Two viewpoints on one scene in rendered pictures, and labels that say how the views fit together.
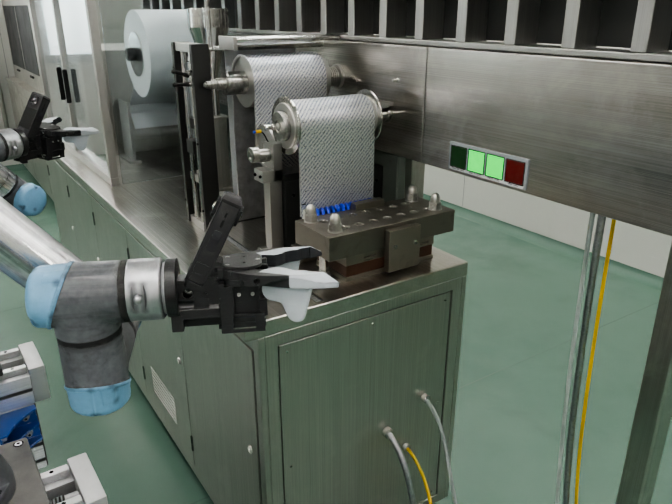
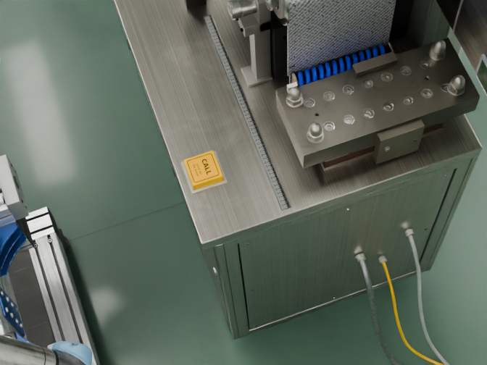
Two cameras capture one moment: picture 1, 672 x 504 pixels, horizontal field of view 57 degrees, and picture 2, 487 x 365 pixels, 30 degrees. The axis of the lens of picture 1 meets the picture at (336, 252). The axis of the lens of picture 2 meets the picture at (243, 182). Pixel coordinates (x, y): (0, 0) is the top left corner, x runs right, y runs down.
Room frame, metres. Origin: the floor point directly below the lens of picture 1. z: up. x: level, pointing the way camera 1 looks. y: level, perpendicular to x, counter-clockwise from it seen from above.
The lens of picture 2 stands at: (0.52, -0.14, 2.71)
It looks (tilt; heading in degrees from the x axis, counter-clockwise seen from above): 65 degrees down; 19
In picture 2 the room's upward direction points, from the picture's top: 6 degrees counter-clockwise
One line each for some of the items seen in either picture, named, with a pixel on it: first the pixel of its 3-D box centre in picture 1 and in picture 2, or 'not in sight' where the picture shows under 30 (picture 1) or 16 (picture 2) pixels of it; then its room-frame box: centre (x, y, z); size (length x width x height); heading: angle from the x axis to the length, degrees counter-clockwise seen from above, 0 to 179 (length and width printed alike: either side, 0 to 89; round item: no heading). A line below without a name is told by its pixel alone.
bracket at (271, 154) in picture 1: (268, 199); (254, 38); (1.60, 0.18, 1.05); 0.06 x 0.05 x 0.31; 124
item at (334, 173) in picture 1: (337, 176); (340, 35); (1.60, -0.01, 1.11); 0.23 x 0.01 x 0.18; 124
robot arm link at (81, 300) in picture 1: (82, 296); not in sight; (0.66, 0.30, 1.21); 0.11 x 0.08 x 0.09; 99
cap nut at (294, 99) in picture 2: (310, 212); (294, 95); (1.48, 0.06, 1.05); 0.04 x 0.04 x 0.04
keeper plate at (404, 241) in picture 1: (403, 247); (398, 143); (1.46, -0.17, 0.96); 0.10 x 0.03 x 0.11; 124
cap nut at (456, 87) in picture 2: (435, 200); (457, 83); (1.58, -0.26, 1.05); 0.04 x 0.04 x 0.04
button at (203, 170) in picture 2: not in sight; (203, 170); (1.33, 0.23, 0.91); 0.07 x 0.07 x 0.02; 34
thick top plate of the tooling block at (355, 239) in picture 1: (376, 225); (376, 101); (1.53, -0.11, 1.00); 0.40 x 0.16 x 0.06; 124
